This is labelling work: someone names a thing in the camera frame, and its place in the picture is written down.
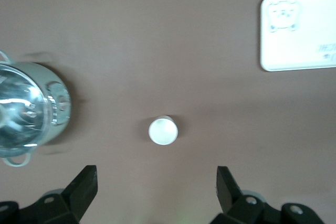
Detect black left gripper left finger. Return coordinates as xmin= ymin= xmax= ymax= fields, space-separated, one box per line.
xmin=15 ymin=165 xmax=99 ymax=224

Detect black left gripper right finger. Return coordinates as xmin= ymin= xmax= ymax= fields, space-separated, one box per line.
xmin=209 ymin=166 xmax=284 ymax=224

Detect white IKEA cup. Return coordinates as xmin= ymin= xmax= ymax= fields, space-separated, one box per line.
xmin=148 ymin=114 xmax=180 ymax=146

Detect glass pot lid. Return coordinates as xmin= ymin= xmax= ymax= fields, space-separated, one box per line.
xmin=0 ymin=61 xmax=58 ymax=158

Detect grey-green electric cooking pot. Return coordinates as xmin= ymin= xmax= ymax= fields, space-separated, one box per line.
xmin=0 ymin=50 xmax=72 ymax=167

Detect brown table cover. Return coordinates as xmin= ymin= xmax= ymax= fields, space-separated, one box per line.
xmin=0 ymin=0 xmax=336 ymax=224

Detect cream bear print tray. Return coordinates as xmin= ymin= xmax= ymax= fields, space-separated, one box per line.
xmin=260 ymin=0 xmax=336 ymax=72

